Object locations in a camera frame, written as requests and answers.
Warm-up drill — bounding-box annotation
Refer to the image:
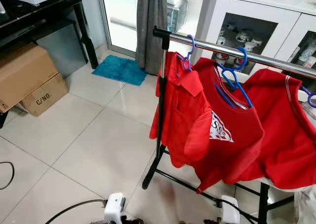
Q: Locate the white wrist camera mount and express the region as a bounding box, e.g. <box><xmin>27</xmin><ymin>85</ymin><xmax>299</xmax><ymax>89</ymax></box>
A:
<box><xmin>104</xmin><ymin>192</ymin><xmax>127</xmax><ymax>224</ymax></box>
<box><xmin>220</xmin><ymin>195</ymin><xmax>241</xmax><ymax>224</ymax></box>

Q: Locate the white glass-door display cabinet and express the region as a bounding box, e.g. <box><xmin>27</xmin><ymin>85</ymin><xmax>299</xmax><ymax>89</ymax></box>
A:
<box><xmin>201</xmin><ymin>0</ymin><xmax>316</xmax><ymax>81</ymax></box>

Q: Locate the clear plastic container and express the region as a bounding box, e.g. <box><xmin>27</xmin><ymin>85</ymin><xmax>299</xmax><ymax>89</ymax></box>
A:
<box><xmin>167</xmin><ymin>0</ymin><xmax>188</xmax><ymax>34</ymax></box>

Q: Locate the grey cabinet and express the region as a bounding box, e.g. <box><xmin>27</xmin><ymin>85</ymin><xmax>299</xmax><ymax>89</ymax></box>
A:
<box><xmin>36</xmin><ymin>24</ymin><xmax>89</xmax><ymax>78</ymax></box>

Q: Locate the white framed glass door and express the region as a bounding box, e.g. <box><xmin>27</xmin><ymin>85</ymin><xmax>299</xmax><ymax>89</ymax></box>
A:
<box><xmin>97</xmin><ymin>0</ymin><xmax>141</xmax><ymax>56</ymax></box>

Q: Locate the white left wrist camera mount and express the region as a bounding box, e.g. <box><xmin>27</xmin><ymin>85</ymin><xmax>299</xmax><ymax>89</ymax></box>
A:
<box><xmin>104</xmin><ymin>192</ymin><xmax>127</xmax><ymax>224</ymax></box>

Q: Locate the red GUESS print t-shirt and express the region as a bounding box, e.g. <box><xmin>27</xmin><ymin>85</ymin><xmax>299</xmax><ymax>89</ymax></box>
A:
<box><xmin>190</xmin><ymin>57</ymin><xmax>265</xmax><ymax>194</ymax></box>

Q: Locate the red polo shirt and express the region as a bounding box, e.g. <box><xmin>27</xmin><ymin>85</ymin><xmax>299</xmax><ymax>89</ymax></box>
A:
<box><xmin>150</xmin><ymin>51</ymin><xmax>213</xmax><ymax>168</ymax></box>

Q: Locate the black chrome clothes rack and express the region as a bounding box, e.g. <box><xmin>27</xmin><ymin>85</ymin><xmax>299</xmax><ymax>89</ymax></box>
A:
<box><xmin>142</xmin><ymin>25</ymin><xmax>316</xmax><ymax>224</ymax></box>

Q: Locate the large plain cardboard box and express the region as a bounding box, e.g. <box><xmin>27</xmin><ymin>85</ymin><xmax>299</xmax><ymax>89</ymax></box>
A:
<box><xmin>0</xmin><ymin>42</ymin><xmax>60</xmax><ymax>114</ymax></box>

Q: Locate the grey curtain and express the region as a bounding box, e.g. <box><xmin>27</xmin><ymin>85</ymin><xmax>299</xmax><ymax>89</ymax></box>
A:
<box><xmin>135</xmin><ymin>0</ymin><xmax>169</xmax><ymax>76</ymax></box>

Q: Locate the black desk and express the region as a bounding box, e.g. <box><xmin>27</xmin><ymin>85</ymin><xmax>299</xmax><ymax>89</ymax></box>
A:
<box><xmin>0</xmin><ymin>0</ymin><xmax>99</xmax><ymax>70</ymax></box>

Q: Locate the red shirt white trim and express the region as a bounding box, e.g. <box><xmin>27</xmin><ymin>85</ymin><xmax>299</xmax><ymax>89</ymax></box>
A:
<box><xmin>232</xmin><ymin>68</ymin><xmax>316</xmax><ymax>190</ymax></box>

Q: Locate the teal shaggy rug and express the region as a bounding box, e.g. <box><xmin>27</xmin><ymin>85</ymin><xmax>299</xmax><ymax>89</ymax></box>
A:
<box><xmin>92</xmin><ymin>54</ymin><xmax>148</xmax><ymax>87</ymax></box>

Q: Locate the black loose cable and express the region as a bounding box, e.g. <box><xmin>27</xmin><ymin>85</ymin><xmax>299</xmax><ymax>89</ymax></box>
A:
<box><xmin>0</xmin><ymin>162</ymin><xmax>15</xmax><ymax>190</ymax></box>

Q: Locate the white printed mug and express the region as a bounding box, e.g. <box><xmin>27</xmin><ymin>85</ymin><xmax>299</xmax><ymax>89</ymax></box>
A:
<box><xmin>304</xmin><ymin>56</ymin><xmax>316</xmax><ymax>69</ymax></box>
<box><xmin>236</xmin><ymin>30</ymin><xmax>253</xmax><ymax>43</ymax></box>

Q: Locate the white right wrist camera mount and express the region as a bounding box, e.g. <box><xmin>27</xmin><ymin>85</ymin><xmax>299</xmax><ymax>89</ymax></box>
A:
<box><xmin>220</xmin><ymin>195</ymin><xmax>241</xmax><ymax>224</ymax></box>

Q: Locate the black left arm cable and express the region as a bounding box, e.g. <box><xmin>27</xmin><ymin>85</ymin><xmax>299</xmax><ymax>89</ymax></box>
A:
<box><xmin>46</xmin><ymin>199</ymin><xmax>107</xmax><ymax>224</ymax></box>

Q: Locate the blue plastic hanger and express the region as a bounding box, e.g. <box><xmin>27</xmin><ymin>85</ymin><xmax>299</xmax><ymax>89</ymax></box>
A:
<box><xmin>216</xmin><ymin>46</ymin><xmax>254</xmax><ymax>109</ymax></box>

